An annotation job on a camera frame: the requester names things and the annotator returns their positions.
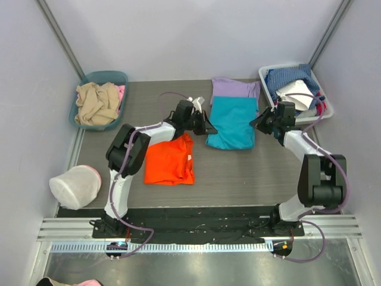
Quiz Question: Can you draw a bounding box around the teal t shirt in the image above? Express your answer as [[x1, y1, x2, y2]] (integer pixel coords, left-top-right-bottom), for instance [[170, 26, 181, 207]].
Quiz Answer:
[[205, 97, 258, 150]]

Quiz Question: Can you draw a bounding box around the lavender t shirt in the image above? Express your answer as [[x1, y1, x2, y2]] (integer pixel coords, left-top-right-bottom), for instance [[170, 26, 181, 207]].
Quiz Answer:
[[210, 77, 261, 119]]

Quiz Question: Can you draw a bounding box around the orange t shirt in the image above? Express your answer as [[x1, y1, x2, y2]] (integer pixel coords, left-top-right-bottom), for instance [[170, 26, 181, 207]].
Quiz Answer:
[[144, 133, 195, 186]]

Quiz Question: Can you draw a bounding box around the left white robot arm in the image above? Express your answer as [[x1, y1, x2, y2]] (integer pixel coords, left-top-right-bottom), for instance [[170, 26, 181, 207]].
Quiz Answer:
[[101, 97, 217, 238]]

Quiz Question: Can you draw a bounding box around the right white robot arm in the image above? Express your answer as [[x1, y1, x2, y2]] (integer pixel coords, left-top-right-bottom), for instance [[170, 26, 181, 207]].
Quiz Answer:
[[250, 102, 348, 235]]

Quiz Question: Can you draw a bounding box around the white garment in basket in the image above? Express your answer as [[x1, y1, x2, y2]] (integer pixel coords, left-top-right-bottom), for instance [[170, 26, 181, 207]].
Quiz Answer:
[[276, 79, 313, 111]]

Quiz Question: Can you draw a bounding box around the red garment in basket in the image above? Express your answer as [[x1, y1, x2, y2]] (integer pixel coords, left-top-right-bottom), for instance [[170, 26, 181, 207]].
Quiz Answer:
[[309, 91, 327, 116]]

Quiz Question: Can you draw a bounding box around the blue checkered garment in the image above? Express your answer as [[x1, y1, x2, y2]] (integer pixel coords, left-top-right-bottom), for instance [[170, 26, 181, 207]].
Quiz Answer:
[[264, 64, 325, 104]]

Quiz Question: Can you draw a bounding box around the white plastic basket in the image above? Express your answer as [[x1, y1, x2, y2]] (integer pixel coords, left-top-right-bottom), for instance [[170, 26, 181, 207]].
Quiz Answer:
[[258, 63, 334, 126]]

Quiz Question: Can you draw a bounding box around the pink garment in basket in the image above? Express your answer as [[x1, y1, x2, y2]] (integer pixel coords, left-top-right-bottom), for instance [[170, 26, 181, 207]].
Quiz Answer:
[[116, 85, 125, 114]]

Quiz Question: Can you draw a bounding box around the beige crumpled shirt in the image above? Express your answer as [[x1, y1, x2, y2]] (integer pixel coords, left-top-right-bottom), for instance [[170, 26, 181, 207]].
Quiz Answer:
[[74, 82, 119, 126]]

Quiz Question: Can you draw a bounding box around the white mesh bag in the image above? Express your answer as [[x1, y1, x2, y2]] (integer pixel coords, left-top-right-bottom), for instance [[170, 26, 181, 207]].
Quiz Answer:
[[49, 165, 102, 210]]

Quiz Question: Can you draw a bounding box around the pink cloth at bottom edge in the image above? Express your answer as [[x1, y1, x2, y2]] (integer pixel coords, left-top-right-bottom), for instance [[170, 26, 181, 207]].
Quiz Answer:
[[35, 276, 104, 286]]

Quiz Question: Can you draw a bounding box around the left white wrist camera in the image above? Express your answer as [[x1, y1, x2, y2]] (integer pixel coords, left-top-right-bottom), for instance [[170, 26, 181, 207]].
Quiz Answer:
[[187, 97, 205, 113]]

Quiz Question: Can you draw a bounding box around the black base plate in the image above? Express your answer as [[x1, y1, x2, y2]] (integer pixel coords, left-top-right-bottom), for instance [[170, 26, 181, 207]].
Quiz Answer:
[[58, 206, 304, 245]]

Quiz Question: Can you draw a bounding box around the white slotted cable duct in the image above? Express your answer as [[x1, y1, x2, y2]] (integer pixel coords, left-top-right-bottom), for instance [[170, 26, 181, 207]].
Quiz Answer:
[[50, 241, 273, 254]]

